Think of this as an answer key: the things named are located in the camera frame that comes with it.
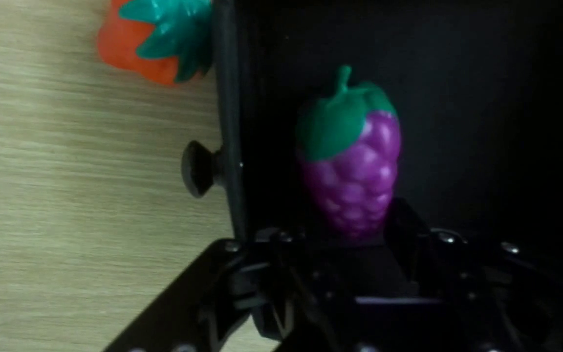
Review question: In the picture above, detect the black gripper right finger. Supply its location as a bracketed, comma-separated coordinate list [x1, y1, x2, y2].
[384, 199, 563, 352]

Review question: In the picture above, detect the purple grape toy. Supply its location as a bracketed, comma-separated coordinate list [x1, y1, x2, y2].
[294, 64, 402, 236]

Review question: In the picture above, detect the black box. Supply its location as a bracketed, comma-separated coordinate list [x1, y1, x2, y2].
[181, 0, 563, 265]

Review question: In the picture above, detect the red strawberry toy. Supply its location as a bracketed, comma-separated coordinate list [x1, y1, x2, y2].
[95, 0, 212, 85]

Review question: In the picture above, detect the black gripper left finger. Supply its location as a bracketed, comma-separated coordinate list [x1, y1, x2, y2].
[101, 232, 333, 352]

